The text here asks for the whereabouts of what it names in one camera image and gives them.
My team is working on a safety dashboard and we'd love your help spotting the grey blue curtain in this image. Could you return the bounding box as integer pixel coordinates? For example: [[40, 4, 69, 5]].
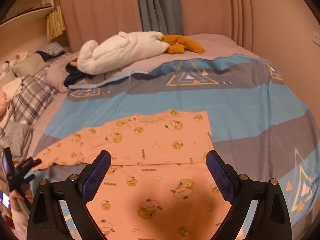
[[138, 0, 184, 35]]

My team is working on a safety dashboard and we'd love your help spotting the white plush goose toy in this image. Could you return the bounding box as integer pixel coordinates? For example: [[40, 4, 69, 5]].
[[76, 31, 206, 75]]

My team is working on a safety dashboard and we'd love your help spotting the person's left hand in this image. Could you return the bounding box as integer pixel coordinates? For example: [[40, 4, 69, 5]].
[[8, 182, 34, 207]]

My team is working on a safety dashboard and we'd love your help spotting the pink mauve bed cover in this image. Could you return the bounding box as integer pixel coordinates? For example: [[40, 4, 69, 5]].
[[27, 34, 258, 157]]

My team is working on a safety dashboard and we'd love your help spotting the white power strip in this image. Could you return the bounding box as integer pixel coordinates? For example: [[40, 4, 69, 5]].
[[312, 31, 320, 46]]

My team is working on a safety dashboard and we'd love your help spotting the pink cartoon print garment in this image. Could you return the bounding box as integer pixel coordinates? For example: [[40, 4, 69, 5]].
[[37, 109, 230, 239]]

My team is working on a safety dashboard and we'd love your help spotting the grey clothing pile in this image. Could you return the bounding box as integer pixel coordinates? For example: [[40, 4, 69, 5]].
[[1, 121, 33, 163]]

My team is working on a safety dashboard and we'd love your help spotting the plaid grey pillow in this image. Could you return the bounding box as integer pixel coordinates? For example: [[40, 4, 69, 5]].
[[12, 69, 57, 127]]

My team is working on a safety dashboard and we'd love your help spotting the yellow tassel hanging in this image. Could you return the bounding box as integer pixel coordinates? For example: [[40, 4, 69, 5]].
[[47, 7, 66, 41]]

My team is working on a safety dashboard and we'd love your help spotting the dark folded clothing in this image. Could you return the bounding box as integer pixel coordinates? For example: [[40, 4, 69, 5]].
[[63, 63, 93, 87]]

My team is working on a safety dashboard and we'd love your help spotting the blue grey patterned bed sheet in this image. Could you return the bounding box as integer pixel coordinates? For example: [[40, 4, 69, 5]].
[[33, 54, 319, 225]]

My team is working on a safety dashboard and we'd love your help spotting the striped dark cushion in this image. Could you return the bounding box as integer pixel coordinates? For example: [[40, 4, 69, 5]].
[[36, 42, 66, 62]]

